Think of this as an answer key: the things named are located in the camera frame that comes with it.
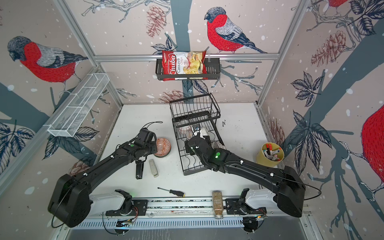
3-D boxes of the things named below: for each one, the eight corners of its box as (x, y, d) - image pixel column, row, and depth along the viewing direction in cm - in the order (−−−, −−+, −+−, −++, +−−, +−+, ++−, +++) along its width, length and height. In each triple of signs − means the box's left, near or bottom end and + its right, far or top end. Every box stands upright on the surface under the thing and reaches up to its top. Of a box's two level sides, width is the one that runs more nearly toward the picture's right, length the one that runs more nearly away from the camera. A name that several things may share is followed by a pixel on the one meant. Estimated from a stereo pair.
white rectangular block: (154, 178, 84) (153, 177, 82) (149, 162, 91) (148, 160, 89) (159, 176, 85) (158, 174, 83) (154, 159, 92) (153, 158, 90)
